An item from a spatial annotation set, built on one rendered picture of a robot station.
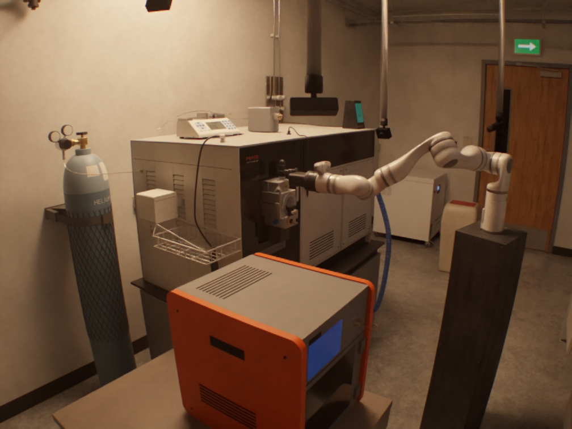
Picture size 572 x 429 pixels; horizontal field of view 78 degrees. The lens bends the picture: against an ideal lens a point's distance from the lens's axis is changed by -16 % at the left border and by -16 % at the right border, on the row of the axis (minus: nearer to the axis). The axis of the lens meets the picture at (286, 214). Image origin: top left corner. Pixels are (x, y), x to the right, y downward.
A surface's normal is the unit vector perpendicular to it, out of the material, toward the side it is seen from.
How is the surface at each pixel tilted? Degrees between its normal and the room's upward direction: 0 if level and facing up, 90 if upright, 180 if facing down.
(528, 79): 90
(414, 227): 90
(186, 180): 90
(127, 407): 0
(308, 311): 0
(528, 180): 90
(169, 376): 0
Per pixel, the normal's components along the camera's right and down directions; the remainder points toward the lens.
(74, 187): 0.02, 0.19
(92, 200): 0.65, 0.21
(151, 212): -0.58, 0.22
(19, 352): 0.82, 0.15
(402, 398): 0.00, -0.96
